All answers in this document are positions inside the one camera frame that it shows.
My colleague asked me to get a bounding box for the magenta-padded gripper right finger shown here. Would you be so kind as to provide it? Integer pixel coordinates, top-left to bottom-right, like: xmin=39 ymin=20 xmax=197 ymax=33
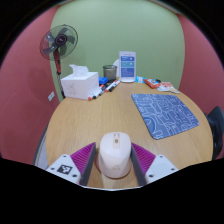
xmin=130 ymin=142 xmax=179 ymax=187

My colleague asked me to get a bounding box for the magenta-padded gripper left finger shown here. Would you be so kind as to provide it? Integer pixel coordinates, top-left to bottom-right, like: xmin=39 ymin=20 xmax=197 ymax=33
xmin=46 ymin=142 xmax=98 ymax=187

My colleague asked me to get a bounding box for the cream white computer mouse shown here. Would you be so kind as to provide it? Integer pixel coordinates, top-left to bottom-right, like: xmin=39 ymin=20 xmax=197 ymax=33
xmin=97 ymin=131 xmax=133 ymax=180

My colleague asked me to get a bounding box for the blue patterned mouse pad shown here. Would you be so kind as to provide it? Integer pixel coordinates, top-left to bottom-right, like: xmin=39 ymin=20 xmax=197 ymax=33
xmin=130 ymin=93 xmax=200 ymax=140

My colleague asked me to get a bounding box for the red-capped whiteboard marker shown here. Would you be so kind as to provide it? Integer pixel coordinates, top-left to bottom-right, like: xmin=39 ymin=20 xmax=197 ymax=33
xmin=87 ymin=87 xmax=104 ymax=101
xmin=104 ymin=79 xmax=118 ymax=93

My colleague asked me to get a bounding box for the white tissue box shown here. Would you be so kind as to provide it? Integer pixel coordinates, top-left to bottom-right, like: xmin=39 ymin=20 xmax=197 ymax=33
xmin=60 ymin=64 xmax=100 ymax=101

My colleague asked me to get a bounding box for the red snack packet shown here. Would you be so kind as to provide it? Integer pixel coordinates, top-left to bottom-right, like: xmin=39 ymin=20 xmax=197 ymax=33
xmin=143 ymin=78 xmax=162 ymax=90

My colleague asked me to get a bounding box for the light blue snack packet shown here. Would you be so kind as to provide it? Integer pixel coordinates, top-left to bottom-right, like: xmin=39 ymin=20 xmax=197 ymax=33
xmin=135 ymin=75 xmax=148 ymax=84

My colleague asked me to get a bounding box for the dark mesh pen cup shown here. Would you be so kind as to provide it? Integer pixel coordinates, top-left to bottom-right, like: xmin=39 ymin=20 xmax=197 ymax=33
xmin=102 ymin=64 xmax=118 ymax=81

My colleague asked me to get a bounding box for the white and blue table sign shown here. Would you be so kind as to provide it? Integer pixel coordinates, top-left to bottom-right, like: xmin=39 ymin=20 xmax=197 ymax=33
xmin=118 ymin=50 xmax=137 ymax=83

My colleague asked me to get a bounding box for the black standing fan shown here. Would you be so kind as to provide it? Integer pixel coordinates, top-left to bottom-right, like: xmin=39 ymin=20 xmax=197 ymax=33
xmin=39 ymin=23 xmax=79 ymax=100

